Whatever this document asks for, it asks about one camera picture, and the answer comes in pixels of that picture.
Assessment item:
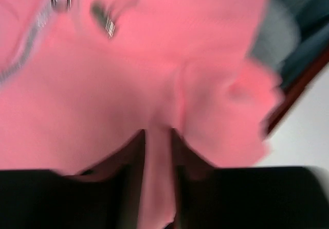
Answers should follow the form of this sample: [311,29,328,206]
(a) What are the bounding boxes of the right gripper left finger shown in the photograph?
[1,130,145,228]

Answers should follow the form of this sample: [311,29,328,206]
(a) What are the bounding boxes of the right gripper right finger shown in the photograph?
[171,129,328,228]

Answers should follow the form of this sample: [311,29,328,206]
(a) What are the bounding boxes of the pink zip hoodie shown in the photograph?
[1,0,282,228]

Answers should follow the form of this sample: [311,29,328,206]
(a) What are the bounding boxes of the red suitcase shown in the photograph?
[251,0,328,133]

